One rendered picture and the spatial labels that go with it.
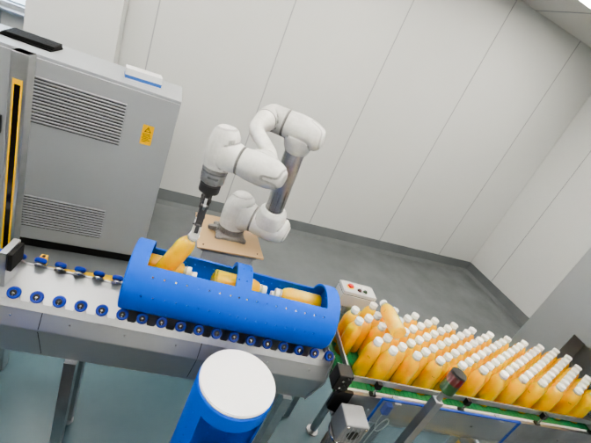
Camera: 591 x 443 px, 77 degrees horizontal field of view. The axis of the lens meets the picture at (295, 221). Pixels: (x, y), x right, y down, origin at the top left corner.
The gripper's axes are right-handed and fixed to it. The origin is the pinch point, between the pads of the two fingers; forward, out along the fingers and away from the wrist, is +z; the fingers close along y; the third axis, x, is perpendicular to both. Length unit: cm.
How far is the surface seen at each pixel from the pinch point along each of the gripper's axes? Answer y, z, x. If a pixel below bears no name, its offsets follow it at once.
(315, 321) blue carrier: 11, 21, 57
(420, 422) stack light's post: 36, 41, 109
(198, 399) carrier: 43, 38, 15
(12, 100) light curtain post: -31, -15, -78
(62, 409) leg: 7, 104, -32
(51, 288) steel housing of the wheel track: -1, 44, -46
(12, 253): 1, 29, -59
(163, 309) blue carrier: 12.3, 30.8, -3.2
